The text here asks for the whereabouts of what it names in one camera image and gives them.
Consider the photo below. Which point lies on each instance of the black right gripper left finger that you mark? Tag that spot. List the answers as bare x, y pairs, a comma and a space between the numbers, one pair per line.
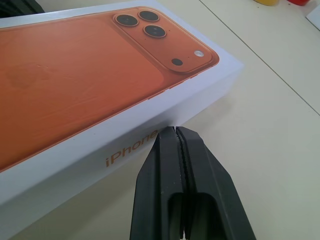
155, 190

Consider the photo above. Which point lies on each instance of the yellow object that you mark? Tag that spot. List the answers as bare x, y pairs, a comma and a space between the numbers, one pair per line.
266, 2

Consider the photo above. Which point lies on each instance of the white flat object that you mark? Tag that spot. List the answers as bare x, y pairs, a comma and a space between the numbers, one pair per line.
314, 13

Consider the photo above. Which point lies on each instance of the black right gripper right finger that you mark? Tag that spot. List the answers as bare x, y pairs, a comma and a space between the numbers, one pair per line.
212, 190

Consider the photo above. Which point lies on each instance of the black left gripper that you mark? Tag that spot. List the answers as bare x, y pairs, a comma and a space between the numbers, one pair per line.
10, 6

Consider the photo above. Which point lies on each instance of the red object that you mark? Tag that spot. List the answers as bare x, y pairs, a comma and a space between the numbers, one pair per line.
298, 2

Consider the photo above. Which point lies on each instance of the white iPhone box lid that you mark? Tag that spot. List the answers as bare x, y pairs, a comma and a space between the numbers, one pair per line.
87, 82

